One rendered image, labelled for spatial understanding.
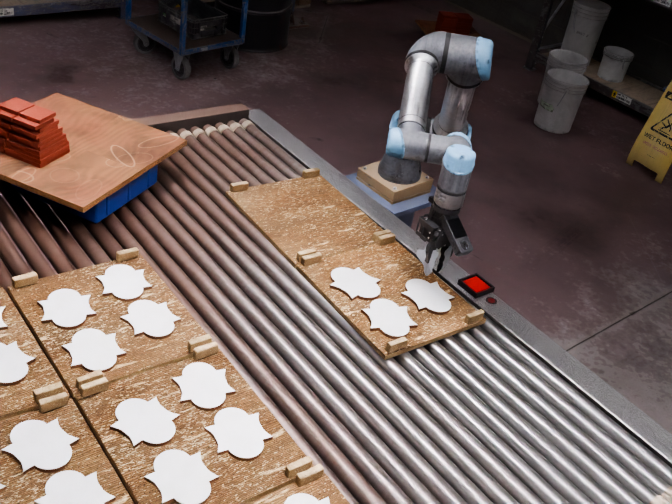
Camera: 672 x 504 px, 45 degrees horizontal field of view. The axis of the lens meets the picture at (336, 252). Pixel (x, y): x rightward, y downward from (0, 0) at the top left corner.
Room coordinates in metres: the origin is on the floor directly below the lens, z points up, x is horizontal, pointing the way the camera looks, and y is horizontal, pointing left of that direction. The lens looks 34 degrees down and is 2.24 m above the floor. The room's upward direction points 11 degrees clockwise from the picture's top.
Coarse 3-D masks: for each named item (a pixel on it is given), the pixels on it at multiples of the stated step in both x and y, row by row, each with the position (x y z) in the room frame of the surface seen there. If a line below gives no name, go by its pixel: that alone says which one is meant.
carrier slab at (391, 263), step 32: (352, 256) 1.94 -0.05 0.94; (384, 256) 1.97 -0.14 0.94; (320, 288) 1.76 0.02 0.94; (384, 288) 1.81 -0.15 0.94; (448, 288) 1.87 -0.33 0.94; (352, 320) 1.65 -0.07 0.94; (416, 320) 1.70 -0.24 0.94; (448, 320) 1.72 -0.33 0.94; (480, 320) 1.75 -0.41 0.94; (384, 352) 1.55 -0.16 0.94
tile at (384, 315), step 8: (376, 304) 1.72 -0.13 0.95; (384, 304) 1.73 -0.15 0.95; (392, 304) 1.73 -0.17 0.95; (368, 312) 1.68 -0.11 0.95; (376, 312) 1.69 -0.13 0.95; (384, 312) 1.69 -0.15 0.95; (392, 312) 1.70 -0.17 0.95; (400, 312) 1.71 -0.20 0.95; (376, 320) 1.65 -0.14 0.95; (384, 320) 1.66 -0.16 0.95; (392, 320) 1.67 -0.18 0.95; (400, 320) 1.67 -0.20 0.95; (408, 320) 1.68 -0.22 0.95; (376, 328) 1.62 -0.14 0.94; (384, 328) 1.63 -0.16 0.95; (392, 328) 1.63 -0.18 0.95; (400, 328) 1.64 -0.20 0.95; (408, 328) 1.64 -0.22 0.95; (392, 336) 1.61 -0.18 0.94; (400, 336) 1.61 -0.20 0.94
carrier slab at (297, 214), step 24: (240, 192) 2.17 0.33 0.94; (264, 192) 2.20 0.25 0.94; (288, 192) 2.22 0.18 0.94; (312, 192) 2.25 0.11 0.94; (336, 192) 2.28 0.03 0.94; (264, 216) 2.06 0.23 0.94; (288, 216) 2.08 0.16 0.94; (312, 216) 2.11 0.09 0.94; (336, 216) 2.14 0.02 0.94; (360, 216) 2.16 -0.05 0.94; (288, 240) 1.96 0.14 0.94; (312, 240) 1.98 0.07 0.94; (336, 240) 2.00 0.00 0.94; (360, 240) 2.03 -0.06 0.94
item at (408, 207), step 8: (352, 176) 2.53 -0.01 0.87; (360, 184) 2.48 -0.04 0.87; (368, 192) 2.44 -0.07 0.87; (432, 192) 2.53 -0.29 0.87; (376, 200) 2.40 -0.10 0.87; (384, 200) 2.41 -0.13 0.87; (408, 200) 2.44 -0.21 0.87; (416, 200) 2.45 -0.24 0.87; (424, 200) 2.46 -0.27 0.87; (392, 208) 2.36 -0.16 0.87; (400, 208) 2.37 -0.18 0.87; (408, 208) 2.38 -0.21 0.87; (416, 208) 2.41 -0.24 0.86; (400, 216) 2.44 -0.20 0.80; (408, 216) 2.46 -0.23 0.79; (408, 224) 2.47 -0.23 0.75
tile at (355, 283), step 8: (336, 272) 1.83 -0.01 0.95; (344, 272) 1.84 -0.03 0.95; (352, 272) 1.84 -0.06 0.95; (360, 272) 1.85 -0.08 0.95; (336, 280) 1.79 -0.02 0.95; (344, 280) 1.80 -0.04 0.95; (352, 280) 1.81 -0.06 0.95; (360, 280) 1.81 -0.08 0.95; (368, 280) 1.82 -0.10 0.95; (376, 280) 1.83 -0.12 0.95; (336, 288) 1.76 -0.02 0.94; (344, 288) 1.76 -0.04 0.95; (352, 288) 1.77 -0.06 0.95; (360, 288) 1.78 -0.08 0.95; (368, 288) 1.78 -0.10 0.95; (376, 288) 1.79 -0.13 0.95; (352, 296) 1.73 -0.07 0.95; (360, 296) 1.74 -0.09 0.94; (368, 296) 1.75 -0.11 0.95; (376, 296) 1.76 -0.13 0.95
